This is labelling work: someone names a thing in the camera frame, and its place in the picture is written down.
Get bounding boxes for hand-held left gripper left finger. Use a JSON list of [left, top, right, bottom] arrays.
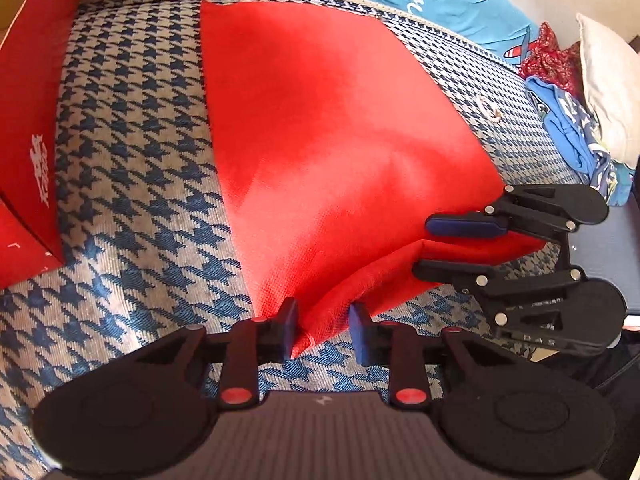
[[135, 297, 300, 408]]

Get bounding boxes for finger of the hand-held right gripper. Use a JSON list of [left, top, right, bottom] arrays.
[[425, 185, 578, 239], [412, 259, 587, 331]]

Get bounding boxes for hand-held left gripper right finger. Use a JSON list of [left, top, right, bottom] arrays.
[[348, 302, 506, 408]]

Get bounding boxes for white elastic band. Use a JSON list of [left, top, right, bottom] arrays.
[[475, 95, 503, 125]]

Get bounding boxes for red shopping bag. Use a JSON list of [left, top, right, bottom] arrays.
[[199, 0, 547, 357]]

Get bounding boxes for blue patterned garment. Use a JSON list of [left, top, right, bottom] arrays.
[[525, 77, 636, 207]]

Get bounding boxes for white pillow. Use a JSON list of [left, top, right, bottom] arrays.
[[576, 12, 640, 171]]

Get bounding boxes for red floral cloth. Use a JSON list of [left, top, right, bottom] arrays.
[[519, 21, 583, 96]]

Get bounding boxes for blue printed quilt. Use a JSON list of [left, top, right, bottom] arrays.
[[80, 0, 541, 68]]

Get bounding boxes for blue white houndstooth mattress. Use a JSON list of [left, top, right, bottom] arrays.
[[0, 0, 621, 480]]

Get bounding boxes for red shoe box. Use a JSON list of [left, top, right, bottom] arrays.
[[0, 0, 83, 291]]

